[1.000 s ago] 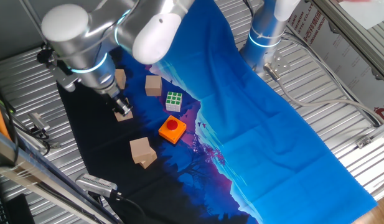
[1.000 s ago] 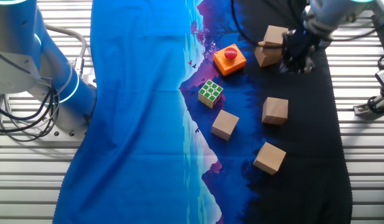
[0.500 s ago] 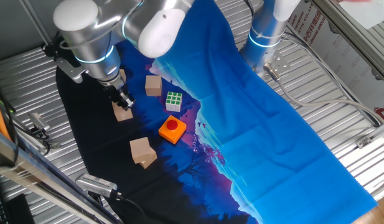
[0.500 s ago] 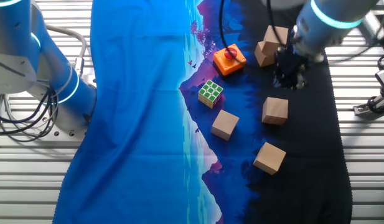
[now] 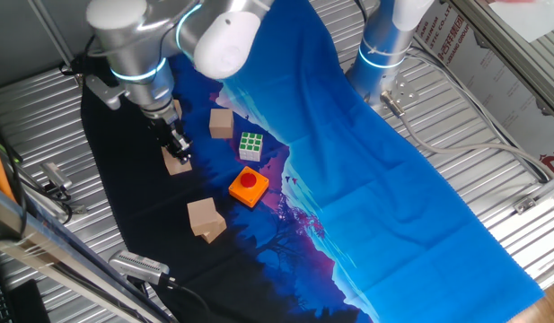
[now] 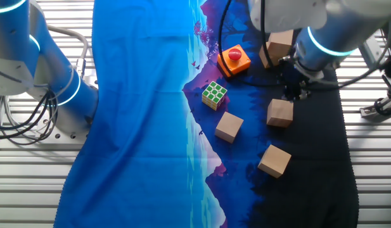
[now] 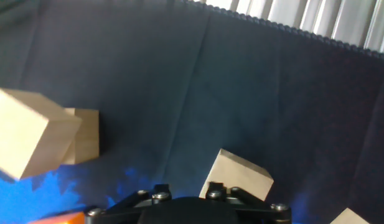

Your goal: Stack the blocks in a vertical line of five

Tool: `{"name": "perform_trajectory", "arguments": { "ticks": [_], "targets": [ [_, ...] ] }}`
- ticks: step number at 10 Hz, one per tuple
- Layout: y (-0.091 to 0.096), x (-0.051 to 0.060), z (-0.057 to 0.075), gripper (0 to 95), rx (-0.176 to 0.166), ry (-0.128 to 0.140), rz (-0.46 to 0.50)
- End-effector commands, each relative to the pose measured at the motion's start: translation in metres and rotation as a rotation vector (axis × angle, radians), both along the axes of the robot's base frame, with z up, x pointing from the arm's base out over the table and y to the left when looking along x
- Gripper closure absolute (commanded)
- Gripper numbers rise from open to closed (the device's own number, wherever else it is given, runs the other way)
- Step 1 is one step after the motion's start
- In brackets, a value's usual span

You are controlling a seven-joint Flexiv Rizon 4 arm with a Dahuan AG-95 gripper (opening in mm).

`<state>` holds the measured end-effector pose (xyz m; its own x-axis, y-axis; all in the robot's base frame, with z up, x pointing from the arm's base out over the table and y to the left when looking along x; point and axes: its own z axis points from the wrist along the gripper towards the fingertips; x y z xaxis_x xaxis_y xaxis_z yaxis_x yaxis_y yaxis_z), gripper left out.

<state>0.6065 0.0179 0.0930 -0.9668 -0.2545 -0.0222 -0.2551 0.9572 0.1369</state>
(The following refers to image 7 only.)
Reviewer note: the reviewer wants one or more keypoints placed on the blue black landscape cloth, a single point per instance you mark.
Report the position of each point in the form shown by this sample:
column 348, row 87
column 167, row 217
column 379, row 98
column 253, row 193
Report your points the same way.
column 210, row 93

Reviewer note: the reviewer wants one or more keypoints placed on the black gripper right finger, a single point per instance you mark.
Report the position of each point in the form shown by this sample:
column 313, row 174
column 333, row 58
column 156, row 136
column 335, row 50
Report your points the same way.
column 257, row 203

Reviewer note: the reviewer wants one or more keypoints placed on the plain wooden cube block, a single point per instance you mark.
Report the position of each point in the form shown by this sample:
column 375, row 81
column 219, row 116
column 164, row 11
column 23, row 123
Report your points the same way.
column 241, row 172
column 23, row 133
column 86, row 137
column 348, row 218

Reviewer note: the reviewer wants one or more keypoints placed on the orange box with red button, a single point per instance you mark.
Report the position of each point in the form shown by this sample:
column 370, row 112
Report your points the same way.
column 61, row 219

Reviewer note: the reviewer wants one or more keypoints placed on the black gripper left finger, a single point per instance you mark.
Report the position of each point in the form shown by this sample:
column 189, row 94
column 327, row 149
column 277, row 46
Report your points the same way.
column 126, row 205

